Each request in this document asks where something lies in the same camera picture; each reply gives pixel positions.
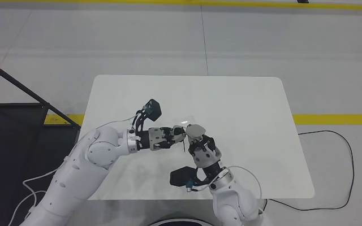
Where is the clear plastic plate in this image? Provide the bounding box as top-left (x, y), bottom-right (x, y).
top-left (166, 115), bottom-right (199, 128)

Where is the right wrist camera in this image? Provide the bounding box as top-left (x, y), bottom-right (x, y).
top-left (169, 166), bottom-right (224, 194)

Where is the thin white cable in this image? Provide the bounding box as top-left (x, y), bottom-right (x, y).
top-left (7, 114), bottom-right (138, 226)
top-left (225, 165), bottom-right (263, 202)

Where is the robot body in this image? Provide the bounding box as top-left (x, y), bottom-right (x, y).
top-left (146, 218), bottom-right (218, 226)

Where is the dark mesh fence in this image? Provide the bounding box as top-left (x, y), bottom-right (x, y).
top-left (0, 68), bottom-right (82, 226)

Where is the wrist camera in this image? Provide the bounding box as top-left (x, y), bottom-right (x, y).
top-left (169, 166), bottom-right (224, 194)
top-left (130, 98), bottom-right (163, 133)

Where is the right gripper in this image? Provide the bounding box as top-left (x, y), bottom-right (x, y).
top-left (185, 124), bottom-right (234, 191)

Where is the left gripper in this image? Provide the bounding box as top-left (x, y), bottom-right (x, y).
top-left (126, 126), bottom-right (188, 155)

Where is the black cable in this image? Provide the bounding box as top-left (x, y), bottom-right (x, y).
top-left (262, 129), bottom-right (355, 212)

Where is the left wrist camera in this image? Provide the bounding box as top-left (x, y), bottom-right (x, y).
top-left (130, 98), bottom-right (163, 133)

